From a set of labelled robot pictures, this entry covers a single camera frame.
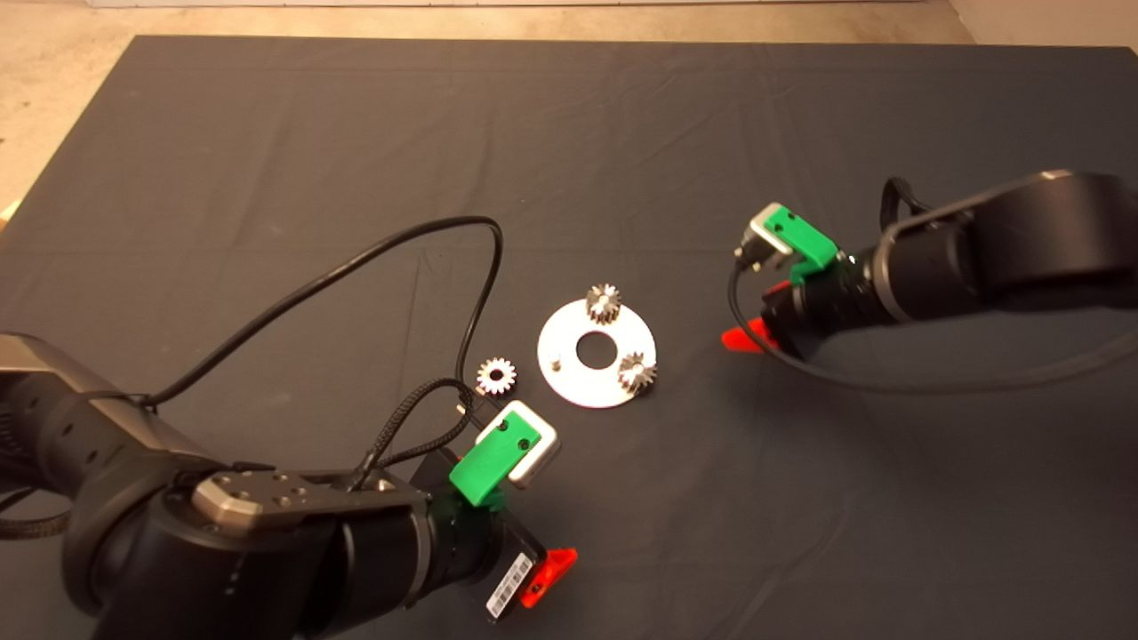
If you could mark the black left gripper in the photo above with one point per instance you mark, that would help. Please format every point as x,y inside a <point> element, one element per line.
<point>514,556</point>

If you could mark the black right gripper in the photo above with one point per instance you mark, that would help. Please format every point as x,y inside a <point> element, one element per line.
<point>827,307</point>

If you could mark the steel planetary gear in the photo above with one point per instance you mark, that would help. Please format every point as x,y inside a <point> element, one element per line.
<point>496,377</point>
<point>604,304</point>
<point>637,373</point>

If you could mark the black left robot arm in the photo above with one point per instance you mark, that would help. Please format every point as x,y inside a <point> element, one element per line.
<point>222,569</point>

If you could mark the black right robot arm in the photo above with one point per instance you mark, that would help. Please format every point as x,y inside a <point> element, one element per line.
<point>1022,249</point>

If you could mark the round metal carrier plate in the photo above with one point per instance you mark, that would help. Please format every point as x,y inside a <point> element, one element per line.
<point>569,382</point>

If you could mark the dark grey table cloth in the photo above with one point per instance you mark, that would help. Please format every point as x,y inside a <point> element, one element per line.
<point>267,133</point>

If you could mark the white right camera box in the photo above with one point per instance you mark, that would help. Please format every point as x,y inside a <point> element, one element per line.
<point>766,244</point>

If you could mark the white camera box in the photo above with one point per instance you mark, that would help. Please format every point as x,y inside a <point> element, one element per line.
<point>766,244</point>
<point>538,458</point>

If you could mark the green right camera mount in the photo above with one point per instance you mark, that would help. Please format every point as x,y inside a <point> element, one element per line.
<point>805,240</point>

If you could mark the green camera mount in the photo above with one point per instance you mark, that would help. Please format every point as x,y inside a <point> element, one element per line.
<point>484,467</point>
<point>805,240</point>

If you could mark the white left camera box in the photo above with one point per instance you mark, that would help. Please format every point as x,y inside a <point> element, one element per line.
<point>538,458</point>

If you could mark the green left camera mount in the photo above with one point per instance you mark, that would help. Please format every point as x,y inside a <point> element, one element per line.
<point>484,467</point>

